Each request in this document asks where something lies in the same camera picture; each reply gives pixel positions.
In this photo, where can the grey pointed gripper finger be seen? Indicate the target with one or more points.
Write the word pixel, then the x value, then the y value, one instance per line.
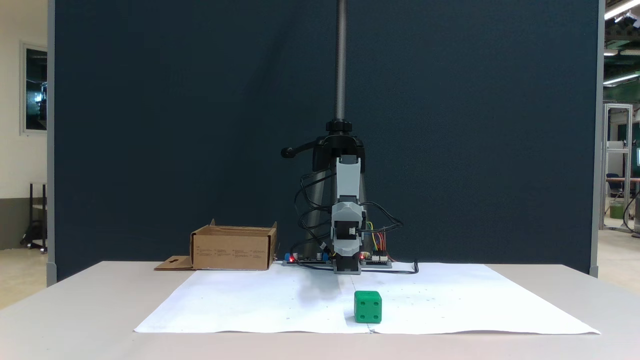
pixel 347 247

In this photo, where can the green dice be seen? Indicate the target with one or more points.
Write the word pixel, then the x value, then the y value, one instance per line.
pixel 368 307

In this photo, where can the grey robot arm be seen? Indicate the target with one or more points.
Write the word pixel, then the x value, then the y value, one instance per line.
pixel 348 180

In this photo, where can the green bin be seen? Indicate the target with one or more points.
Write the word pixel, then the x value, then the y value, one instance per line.
pixel 616 211

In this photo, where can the blue circuit board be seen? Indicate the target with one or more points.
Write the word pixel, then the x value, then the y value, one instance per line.
pixel 305 260

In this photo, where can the white paper sheet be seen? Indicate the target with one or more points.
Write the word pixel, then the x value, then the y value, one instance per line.
pixel 250 305

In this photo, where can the brown cardboard box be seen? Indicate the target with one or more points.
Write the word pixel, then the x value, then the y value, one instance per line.
pixel 230 252

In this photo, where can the black tripod with metal pole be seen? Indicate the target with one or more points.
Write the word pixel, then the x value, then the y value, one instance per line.
pixel 340 60

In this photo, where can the dark blue partition panel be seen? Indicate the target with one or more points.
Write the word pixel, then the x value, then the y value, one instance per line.
pixel 150 125

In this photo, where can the blue office chair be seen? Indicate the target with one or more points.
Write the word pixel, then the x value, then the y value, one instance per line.
pixel 614 182

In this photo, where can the ceiling light strip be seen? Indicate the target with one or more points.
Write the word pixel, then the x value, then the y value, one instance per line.
pixel 622 78
pixel 622 8

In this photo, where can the white framed window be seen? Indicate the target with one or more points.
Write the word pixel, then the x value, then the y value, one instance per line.
pixel 35 90

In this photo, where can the aluminium frame rack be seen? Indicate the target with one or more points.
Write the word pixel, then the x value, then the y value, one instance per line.
pixel 605 165

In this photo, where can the black cart frame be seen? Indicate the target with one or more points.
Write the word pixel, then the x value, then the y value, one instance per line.
pixel 31 215

